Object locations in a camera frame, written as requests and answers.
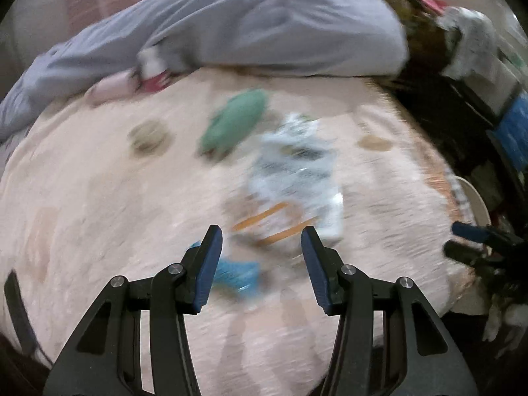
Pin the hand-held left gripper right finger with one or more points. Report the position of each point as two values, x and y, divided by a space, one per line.
315 268

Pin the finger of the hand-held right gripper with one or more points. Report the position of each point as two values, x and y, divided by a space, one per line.
468 230
458 252

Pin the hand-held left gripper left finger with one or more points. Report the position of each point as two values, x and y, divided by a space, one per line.
208 264

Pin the white plastic bucket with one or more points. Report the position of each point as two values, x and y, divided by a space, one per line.
478 202

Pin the blue torn packet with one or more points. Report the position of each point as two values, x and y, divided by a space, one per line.
239 274

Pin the white plastic wrapper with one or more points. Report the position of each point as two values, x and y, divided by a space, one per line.
330 214

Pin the blue storage box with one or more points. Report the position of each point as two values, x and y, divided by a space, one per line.
515 132

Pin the beige crumpled ball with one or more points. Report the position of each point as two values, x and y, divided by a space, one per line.
146 136

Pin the white plastic bag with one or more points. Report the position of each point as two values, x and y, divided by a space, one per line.
474 37

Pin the small bottle with pink label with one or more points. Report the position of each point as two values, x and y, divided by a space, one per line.
152 70

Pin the pink printed cloth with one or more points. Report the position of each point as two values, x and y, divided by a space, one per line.
107 88

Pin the person in grey sweatshirt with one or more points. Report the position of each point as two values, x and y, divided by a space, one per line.
247 29

